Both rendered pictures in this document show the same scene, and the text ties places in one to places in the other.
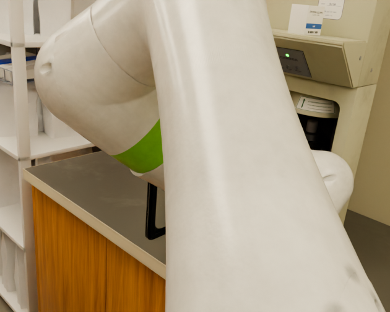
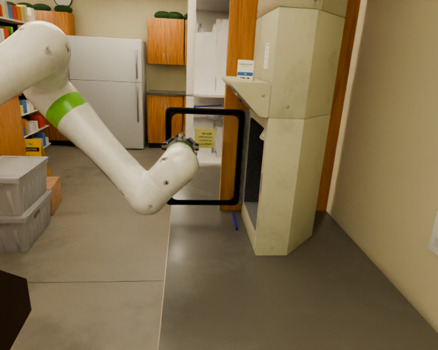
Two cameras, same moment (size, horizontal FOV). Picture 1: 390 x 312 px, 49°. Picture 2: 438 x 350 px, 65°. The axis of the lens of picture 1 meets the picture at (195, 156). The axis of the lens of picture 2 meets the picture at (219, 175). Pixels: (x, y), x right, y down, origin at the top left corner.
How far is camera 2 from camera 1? 0.93 m
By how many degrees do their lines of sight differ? 40
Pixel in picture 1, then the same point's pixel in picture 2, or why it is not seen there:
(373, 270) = (295, 273)
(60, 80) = not seen: hidden behind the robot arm
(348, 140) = (268, 158)
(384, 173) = (379, 212)
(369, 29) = (272, 74)
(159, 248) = (180, 214)
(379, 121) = (380, 164)
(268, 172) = not seen: outside the picture
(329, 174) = (165, 157)
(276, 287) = not seen: outside the picture
